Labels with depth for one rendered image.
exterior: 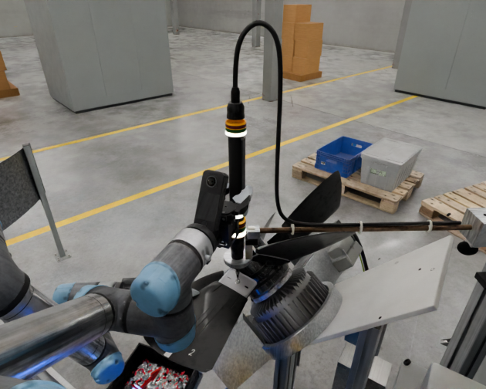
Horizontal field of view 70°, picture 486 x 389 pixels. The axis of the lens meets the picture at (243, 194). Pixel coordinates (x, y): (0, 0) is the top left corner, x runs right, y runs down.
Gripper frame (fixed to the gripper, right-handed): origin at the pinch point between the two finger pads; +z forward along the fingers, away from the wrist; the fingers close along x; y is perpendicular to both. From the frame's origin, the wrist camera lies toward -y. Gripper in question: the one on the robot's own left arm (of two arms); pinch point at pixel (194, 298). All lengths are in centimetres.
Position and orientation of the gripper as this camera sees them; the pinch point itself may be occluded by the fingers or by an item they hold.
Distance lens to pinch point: 94.8
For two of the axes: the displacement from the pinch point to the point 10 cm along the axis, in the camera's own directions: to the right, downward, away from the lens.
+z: 10.0, -0.3, 0.5
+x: 0.0, 9.1, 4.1
